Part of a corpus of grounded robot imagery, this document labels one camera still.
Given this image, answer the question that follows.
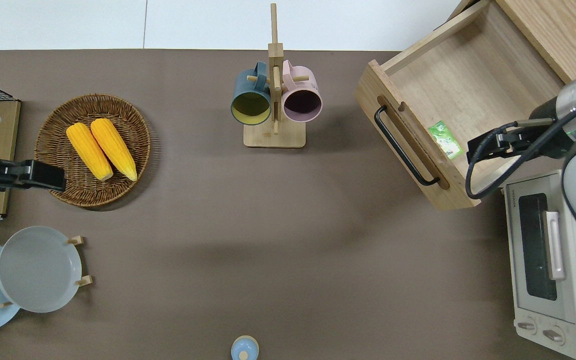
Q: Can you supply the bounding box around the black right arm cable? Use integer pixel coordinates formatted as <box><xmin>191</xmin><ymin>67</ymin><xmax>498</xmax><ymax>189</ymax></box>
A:
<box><xmin>464</xmin><ymin>92</ymin><xmax>576</xmax><ymax>201</ymax></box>

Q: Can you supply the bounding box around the light wooden cabinet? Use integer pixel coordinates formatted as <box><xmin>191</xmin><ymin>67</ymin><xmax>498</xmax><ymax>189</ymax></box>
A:
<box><xmin>448</xmin><ymin>0</ymin><xmax>576</xmax><ymax>85</ymax></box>

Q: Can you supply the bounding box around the grey plate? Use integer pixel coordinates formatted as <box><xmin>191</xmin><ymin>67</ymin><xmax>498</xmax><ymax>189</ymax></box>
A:
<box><xmin>0</xmin><ymin>226</ymin><xmax>83</xmax><ymax>314</ymax></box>

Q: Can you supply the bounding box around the yellow corn cob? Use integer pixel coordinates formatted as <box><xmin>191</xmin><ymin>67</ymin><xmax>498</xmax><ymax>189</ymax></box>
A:
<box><xmin>66</xmin><ymin>122</ymin><xmax>114</xmax><ymax>182</ymax></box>
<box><xmin>90</xmin><ymin>118</ymin><xmax>139</xmax><ymax>182</ymax></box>

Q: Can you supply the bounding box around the brown wicker basket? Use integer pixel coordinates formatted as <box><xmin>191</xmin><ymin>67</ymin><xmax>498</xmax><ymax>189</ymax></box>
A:
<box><xmin>34</xmin><ymin>93</ymin><xmax>152</xmax><ymax>208</ymax></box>

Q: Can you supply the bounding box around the light wooden drawer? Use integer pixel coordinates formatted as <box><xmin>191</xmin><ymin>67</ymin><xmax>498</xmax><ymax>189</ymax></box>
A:
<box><xmin>354</xmin><ymin>0</ymin><xmax>566</xmax><ymax>211</ymax></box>

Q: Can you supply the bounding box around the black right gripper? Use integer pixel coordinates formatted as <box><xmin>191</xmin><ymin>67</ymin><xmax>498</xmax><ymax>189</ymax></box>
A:
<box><xmin>467</xmin><ymin>124</ymin><xmax>540</xmax><ymax>162</ymax></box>

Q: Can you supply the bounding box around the wooden plate rack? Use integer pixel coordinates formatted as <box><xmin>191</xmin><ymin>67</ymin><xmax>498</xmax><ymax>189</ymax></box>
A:
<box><xmin>0</xmin><ymin>235</ymin><xmax>94</xmax><ymax>308</ymax></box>

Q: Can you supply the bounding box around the dark blue mug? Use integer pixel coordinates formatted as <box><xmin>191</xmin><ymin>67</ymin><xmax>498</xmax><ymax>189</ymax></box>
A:
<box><xmin>230</xmin><ymin>61</ymin><xmax>273</xmax><ymax>126</ymax></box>

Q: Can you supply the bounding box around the green tea box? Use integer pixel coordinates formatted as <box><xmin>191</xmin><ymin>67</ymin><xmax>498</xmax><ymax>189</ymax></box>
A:
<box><xmin>428</xmin><ymin>120</ymin><xmax>464</xmax><ymax>161</ymax></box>

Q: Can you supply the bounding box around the small blue bell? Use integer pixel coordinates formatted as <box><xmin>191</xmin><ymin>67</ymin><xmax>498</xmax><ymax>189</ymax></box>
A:
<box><xmin>231</xmin><ymin>335</ymin><xmax>260</xmax><ymax>360</ymax></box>

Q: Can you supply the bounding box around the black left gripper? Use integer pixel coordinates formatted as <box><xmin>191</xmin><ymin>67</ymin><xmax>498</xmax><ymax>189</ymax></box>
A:
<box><xmin>0</xmin><ymin>159</ymin><xmax>67</xmax><ymax>194</ymax></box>

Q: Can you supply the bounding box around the wooden mug tree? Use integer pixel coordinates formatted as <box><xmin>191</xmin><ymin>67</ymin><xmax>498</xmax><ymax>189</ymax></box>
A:
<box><xmin>243</xmin><ymin>2</ymin><xmax>310</xmax><ymax>149</ymax></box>

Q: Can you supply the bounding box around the pink mug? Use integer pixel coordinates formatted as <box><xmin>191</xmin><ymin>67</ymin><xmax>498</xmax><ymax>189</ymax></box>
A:
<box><xmin>281</xmin><ymin>60</ymin><xmax>323</xmax><ymax>123</ymax></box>

